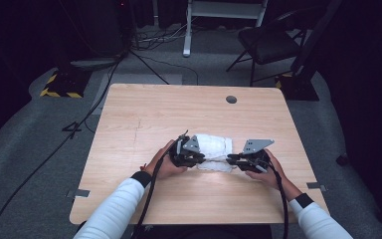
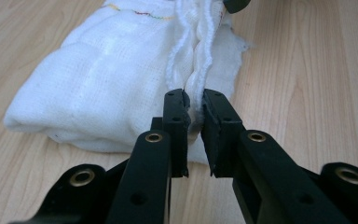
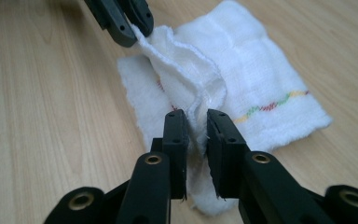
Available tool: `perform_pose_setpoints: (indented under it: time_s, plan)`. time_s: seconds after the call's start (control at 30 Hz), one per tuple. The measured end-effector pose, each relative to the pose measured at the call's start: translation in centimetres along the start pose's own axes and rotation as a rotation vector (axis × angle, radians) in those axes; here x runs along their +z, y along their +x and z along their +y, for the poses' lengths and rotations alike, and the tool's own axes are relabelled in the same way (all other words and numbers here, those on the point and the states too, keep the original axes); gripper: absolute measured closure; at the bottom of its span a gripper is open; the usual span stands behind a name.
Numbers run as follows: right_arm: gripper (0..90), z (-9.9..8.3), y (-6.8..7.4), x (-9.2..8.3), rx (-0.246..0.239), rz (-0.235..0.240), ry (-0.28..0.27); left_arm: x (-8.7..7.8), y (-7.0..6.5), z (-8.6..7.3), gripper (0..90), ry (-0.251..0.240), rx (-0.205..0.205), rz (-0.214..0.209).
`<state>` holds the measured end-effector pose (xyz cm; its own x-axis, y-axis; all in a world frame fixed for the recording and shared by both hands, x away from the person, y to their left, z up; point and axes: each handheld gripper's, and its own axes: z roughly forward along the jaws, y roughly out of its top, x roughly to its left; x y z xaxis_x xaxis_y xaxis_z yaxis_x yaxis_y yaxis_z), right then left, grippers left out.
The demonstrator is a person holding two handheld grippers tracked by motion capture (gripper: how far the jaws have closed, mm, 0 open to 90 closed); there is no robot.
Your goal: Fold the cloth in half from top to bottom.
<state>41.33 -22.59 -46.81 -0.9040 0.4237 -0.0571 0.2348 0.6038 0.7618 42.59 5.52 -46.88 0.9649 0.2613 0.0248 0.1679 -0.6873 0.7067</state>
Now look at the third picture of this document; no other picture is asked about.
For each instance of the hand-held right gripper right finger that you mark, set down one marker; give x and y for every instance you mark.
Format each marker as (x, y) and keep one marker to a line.
(225, 161)

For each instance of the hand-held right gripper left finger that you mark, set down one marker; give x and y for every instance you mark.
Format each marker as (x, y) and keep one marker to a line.
(177, 155)

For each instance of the white towel with coloured stitching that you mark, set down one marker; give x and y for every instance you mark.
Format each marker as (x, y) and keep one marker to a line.
(245, 62)

